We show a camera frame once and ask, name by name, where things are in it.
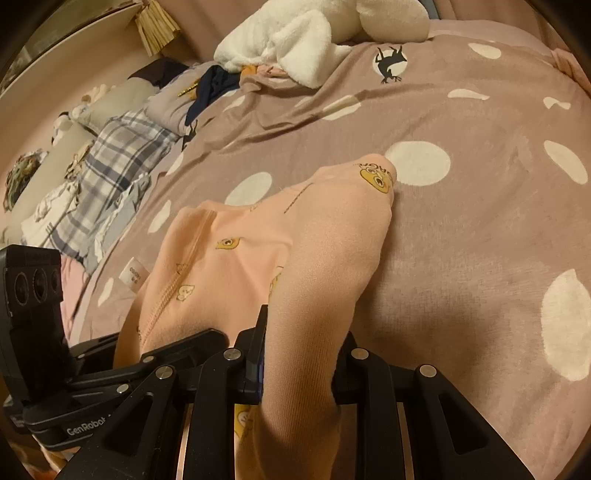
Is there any peach cartoon print shirt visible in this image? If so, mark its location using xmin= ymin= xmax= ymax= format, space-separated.
xmin=114 ymin=154 xmax=397 ymax=479

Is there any pink folded garment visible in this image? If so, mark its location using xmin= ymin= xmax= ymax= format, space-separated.
xmin=60 ymin=255 xmax=89 ymax=340

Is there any grey folded garment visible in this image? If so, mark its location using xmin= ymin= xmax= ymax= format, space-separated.
xmin=80 ymin=174 xmax=151 ymax=275

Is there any white folded shirt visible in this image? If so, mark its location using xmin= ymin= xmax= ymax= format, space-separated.
xmin=21 ymin=180 xmax=80 ymax=247

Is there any mauve spotted blanket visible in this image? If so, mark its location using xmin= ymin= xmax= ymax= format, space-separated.
xmin=83 ymin=35 xmax=590 ymax=479

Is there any plaid pillow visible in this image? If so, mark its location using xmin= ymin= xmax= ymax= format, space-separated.
xmin=47 ymin=108 xmax=178 ymax=260

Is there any mauve pillow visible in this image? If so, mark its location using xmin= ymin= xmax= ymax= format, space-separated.
xmin=144 ymin=61 xmax=214 ymax=136

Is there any navy blue garment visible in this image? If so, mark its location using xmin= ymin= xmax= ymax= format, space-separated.
xmin=184 ymin=65 xmax=240 ymax=126

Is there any straw tassel decoration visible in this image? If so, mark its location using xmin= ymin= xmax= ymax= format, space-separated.
xmin=134 ymin=1 xmax=180 ymax=57

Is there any white wall shelf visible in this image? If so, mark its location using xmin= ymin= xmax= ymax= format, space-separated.
xmin=1 ymin=0 xmax=142 ymax=92

